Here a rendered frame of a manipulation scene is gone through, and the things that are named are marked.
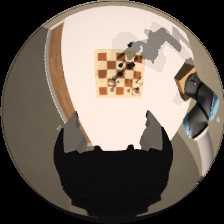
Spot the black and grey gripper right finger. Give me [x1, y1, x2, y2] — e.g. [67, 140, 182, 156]
[139, 110, 173, 182]

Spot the brown and tan chessboard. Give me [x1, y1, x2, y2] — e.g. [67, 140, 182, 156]
[94, 49, 145, 98]

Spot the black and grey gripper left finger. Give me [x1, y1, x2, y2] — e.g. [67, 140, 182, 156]
[53, 111, 87, 187]

